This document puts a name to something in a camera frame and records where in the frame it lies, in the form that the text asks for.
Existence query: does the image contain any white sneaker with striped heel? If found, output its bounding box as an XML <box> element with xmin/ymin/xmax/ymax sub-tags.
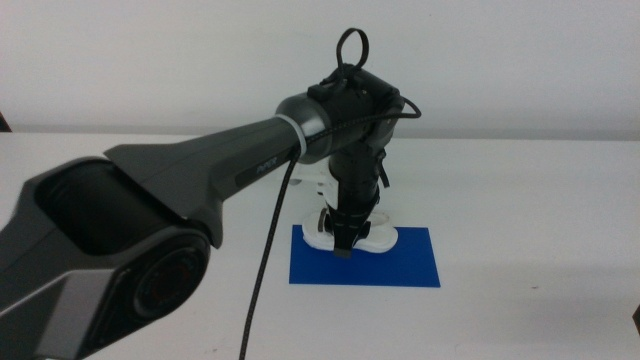
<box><xmin>302</xmin><ymin>208</ymin><xmax>400</xmax><ymax>254</ymax></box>

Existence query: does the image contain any blue rectangular mat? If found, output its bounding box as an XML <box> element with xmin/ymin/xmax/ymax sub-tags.
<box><xmin>288</xmin><ymin>224</ymin><xmax>442</xmax><ymax>289</ymax></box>

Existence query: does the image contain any white zip tie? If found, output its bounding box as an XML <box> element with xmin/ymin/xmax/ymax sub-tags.
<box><xmin>274</xmin><ymin>113</ymin><xmax>308</xmax><ymax>157</ymax></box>

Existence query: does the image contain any black braided cable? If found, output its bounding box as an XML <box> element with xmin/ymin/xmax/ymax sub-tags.
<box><xmin>238</xmin><ymin>94</ymin><xmax>423</xmax><ymax>360</ymax></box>

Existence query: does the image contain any black cable loop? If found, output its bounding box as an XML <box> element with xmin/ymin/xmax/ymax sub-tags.
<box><xmin>334</xmin><ymin>27</ymin><xmax>371</xmax><ymax>72</ymax></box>

